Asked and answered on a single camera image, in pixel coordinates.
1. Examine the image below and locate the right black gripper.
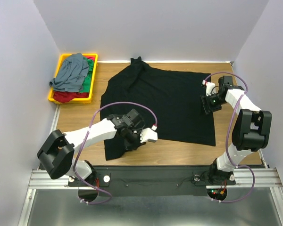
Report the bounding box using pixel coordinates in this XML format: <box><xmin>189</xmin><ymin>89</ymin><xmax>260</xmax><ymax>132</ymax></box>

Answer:
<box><xmin>199</xmin><ymin>91</ymin><xmax>227</xmax><ymax>115</ymax></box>

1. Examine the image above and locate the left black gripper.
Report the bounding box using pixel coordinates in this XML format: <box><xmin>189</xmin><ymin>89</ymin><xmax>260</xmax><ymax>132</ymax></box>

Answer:
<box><xmin>123</xmin><ymin>127</ymin><xmax>146</xmax><ymax>151</ymax></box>

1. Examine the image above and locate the black t shirt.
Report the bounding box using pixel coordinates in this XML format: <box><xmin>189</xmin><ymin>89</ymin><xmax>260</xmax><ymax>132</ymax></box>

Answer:
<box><xmin>100</xmin><ymin>57</ymin><xmax>216</xmax><ymax>146</ymax></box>

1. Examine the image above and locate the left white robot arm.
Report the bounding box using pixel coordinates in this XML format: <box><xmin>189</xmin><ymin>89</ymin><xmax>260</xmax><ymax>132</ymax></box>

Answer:
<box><xmin>37</xmin><ymin>109</ymin><xmax>146</xmax><ymax>186</ymax></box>

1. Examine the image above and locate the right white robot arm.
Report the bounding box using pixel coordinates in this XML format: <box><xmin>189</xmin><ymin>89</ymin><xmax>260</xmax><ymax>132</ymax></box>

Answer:
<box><xmin>200</xmin><ymin>73</ymin><xmax>272</xmax><ymax>184</ymax></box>

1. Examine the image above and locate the yellow plastic bin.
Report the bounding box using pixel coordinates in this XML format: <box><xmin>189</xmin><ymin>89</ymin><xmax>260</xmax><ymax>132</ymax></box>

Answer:
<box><xmin>48</xmin><ymin>53</ymin><xmax>99</xmax><ymax>104</ymax></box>

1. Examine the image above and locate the green t shirt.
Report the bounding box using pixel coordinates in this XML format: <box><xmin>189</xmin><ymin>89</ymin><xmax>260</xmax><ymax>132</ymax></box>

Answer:
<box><xmin>79</xmin><ymin>57</ymin><xmax>94</xmax><ymax>93</ymax></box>

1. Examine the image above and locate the red t shirt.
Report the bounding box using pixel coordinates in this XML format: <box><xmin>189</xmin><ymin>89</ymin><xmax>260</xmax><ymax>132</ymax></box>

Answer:
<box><xmin>52</xmin><ymin>55</ymin><xmax>96</xmax><ymax>104</ymax></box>

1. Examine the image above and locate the grey blue t shirt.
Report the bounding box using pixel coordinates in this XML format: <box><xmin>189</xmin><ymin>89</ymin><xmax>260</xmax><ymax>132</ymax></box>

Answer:
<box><xmin>49</xmin><ymin>53</ymin><xmax>89</xmax><ymax>93</ymax></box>

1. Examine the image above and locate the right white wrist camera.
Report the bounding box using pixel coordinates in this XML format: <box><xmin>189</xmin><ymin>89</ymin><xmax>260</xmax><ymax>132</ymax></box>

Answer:
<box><xmin>202</xmin><ymin>80</ymin><xmax>216</xmax><ymax>96</ymax></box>

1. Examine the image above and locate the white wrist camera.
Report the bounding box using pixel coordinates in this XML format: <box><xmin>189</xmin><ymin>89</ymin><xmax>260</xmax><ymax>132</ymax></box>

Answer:
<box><xmin>140</xmin><ymin>125</ymin><xmax>158</xmax><ymax>143</ymax></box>
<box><xmin>202</xmin><ymin>80</ymin><xmax>216</xmax><ymax>96</ymax></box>

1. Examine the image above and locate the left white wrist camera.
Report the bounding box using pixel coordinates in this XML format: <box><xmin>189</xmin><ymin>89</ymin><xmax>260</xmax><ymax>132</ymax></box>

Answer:
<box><xmin>140</xmin><ymin>125</ymin><xmax>158</xmax><ymax>143</ymax></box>

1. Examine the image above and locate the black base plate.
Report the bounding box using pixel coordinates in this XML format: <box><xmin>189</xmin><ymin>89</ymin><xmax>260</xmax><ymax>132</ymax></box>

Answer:
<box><xmin>67</xmin><ymin>165</ymin><xmax>236</xmax><ymax>197</ymax></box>

